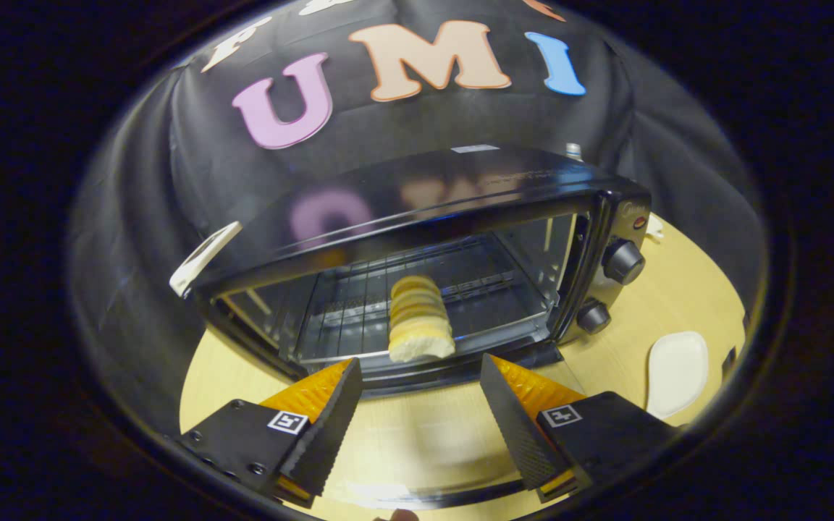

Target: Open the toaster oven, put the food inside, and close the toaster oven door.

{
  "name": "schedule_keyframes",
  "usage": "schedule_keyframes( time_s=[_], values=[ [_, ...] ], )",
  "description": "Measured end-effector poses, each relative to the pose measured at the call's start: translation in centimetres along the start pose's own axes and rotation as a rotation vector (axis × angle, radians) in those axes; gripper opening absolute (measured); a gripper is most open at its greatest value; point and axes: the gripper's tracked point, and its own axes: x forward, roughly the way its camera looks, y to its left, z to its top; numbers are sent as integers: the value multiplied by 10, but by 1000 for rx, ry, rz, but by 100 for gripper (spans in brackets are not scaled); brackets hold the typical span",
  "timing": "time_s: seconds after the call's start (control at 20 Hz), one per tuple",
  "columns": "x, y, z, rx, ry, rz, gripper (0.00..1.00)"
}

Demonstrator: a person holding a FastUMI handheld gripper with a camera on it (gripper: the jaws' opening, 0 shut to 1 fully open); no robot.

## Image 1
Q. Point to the sliced yellow bread loaf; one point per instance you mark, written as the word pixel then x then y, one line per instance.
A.
pixel 420 318

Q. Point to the black backdrop cloth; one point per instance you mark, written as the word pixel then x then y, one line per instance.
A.
pixel 142 217

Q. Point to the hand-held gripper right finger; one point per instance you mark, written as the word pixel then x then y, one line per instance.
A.
pixel 518 427

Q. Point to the clear bottle with grey cap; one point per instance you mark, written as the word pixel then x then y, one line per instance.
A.
pixel 573 150

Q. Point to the white pop-up toaster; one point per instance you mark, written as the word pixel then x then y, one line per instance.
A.
pixel 203 257

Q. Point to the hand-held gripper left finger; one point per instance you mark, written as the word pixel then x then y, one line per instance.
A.
pixel 326 430

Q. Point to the white square plate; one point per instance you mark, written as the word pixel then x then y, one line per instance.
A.
pixel 677 373

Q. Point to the black toaster oven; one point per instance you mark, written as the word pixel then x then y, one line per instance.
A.
pixel 402 188

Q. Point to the white divided seasoning dish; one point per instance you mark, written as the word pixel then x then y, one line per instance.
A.
pixel 654 228

